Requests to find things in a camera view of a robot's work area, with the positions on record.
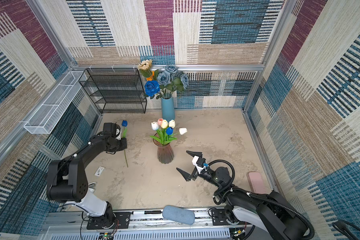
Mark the blue tulip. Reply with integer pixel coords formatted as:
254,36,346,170
122,120,129,167
164,127,174,145

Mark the white tulip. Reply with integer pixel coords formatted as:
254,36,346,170
172,128,188,141
151,122,163,146
166,120,176,138

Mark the dark red glass vase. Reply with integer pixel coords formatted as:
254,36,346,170
153,140,175,164

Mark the teal ceramic vase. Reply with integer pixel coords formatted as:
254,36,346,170
161,97,176,122

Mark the dark blue rose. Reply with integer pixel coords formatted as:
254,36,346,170
145,80,161,99

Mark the orange marigold flower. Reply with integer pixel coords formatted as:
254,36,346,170
147,72,155,81

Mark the light blue rose bunch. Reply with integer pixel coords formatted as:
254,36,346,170
156,65,190,99

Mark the cream sunflower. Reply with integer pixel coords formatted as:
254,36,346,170
138,60,153,78

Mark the yellow tulip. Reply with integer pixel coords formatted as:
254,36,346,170
161,120,168,142

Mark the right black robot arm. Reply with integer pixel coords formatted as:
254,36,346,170
177,151,315,240

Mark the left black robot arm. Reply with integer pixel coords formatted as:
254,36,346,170
47,121,128,228

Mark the small white paper tag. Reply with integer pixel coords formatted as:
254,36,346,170
95,166,105,177

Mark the blue-grey sponge pad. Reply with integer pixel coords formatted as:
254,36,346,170
162,206,195,225

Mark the pink rectangular pad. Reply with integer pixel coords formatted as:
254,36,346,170
247,172,267,194

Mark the black object bottom right corner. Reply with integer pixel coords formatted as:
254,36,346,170
332,220,360,240

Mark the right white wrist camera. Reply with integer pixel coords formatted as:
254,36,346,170
192,156,209,175

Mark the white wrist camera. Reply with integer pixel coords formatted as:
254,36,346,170
192,156,209,175
114,125,121,140

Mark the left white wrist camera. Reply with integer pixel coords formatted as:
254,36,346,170
114,125,121,140

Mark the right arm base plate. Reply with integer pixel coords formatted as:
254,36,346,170
208,208,238,226

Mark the black wire shelf rack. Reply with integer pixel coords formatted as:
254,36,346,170
79,68,147,114

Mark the black corrugated cable hose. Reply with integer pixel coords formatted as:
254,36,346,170
212,159,316,240

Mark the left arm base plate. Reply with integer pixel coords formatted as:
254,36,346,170
87,212,132,230

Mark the white mesh wall basket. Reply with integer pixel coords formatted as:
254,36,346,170
24,71,83,135

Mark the white slotted cable duct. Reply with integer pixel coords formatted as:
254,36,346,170
47,228,232,240

